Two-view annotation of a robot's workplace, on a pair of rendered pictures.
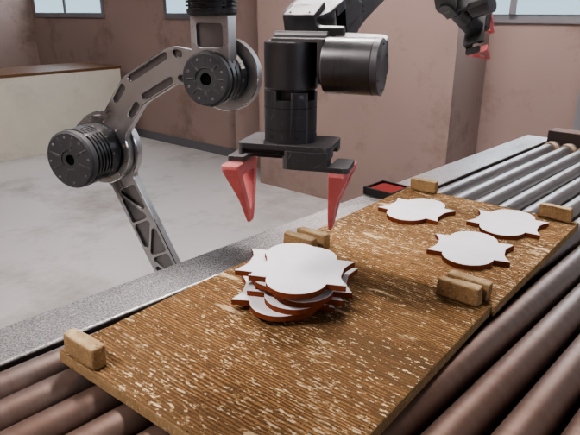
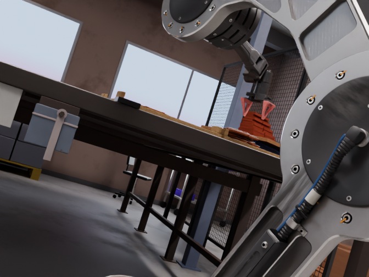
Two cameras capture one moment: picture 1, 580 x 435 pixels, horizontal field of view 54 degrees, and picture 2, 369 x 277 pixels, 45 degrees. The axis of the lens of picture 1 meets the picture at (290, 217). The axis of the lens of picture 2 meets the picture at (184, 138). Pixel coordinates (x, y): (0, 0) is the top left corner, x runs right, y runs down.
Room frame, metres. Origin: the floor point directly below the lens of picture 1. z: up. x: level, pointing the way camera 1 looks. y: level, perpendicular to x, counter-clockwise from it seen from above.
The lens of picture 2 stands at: (2.40, 0.66, 0.79)
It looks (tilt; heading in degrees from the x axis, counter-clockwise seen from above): 3 degrees up; 208
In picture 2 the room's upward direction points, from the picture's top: 18 degrees clockwise
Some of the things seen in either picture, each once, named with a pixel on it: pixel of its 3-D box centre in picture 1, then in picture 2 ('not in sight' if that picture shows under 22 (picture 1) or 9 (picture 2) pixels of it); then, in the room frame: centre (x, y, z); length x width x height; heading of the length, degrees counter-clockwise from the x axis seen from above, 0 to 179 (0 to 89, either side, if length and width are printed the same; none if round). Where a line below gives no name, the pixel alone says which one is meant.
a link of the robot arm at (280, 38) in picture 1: (296, 65); (263, 77); (0.61, -0.01, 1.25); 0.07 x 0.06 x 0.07; 69
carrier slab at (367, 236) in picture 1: (440, 235); (156, 117); (0.92, -0.27, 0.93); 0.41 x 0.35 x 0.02; 140
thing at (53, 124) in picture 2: not in sight; (51, 129); (1.36, -0.35, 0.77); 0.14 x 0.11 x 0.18; 136
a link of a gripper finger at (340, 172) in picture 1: (320, 187); (249, 106); (0.61, -0.03, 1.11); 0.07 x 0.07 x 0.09; 75
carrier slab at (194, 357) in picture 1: (289, 331); (244, 149); (0.60, 0.00, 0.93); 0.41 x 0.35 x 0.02; 141
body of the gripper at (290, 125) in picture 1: (290, 122); (261, 91); (0.62, 0.00, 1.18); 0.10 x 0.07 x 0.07; 75
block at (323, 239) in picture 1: (312, 237); (216, 129); (0.86, -0.04, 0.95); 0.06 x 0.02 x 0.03; 50
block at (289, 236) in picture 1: (299, 242); (222, 132); (0.84, -0.02, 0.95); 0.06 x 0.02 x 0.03; 51
